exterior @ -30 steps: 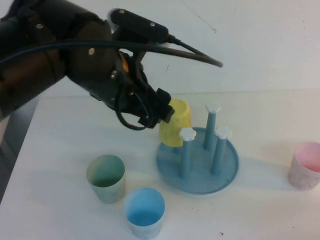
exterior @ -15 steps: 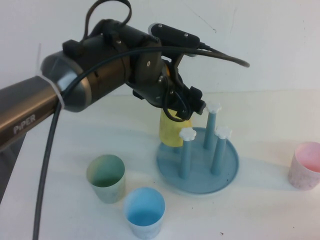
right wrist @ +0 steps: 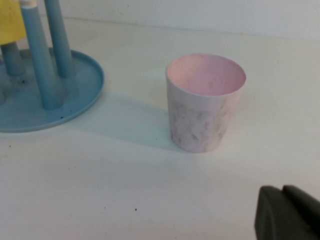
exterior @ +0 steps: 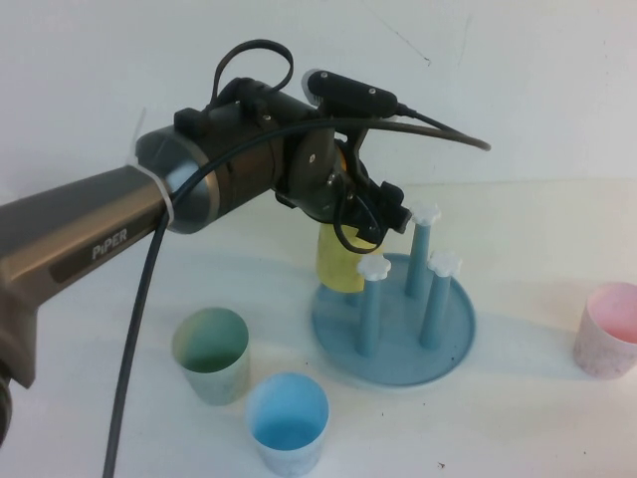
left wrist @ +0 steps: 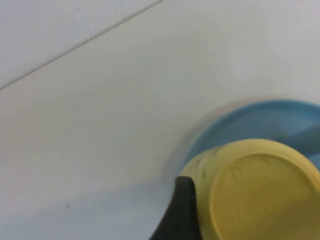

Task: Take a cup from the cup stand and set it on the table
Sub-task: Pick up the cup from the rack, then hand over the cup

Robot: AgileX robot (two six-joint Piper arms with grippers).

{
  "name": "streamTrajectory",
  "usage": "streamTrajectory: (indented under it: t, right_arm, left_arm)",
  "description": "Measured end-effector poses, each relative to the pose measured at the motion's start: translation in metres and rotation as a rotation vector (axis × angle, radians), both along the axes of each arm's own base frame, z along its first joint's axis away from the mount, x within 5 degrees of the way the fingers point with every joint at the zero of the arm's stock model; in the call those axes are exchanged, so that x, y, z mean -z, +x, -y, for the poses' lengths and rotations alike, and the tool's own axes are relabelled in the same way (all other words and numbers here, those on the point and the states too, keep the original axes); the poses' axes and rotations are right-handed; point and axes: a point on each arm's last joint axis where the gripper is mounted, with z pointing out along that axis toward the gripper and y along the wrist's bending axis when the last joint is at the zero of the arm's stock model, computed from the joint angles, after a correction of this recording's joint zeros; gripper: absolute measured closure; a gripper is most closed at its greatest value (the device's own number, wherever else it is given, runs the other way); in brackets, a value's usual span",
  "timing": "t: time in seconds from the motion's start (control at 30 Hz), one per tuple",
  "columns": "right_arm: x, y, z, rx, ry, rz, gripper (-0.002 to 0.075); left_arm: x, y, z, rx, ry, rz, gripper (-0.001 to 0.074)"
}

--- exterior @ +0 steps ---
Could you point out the white zip tie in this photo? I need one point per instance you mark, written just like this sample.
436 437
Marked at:
161 194

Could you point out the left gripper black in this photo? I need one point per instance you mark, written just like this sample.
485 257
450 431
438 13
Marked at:
363 199

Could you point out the green plastic cup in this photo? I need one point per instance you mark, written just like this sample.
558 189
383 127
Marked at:
214 383

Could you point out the pink plastic cup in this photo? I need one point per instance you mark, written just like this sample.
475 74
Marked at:
597 348

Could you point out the blue cup drying rack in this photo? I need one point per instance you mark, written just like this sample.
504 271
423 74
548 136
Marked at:
398 358

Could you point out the blue plastic cup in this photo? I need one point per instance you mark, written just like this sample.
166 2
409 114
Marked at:
288 413

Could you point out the yellow plastic cup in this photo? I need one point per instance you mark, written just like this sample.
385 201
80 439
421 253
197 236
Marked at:
338 269

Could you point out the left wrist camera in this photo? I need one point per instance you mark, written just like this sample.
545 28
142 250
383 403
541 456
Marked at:
348 92

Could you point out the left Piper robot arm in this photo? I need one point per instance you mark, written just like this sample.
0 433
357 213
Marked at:
99 239

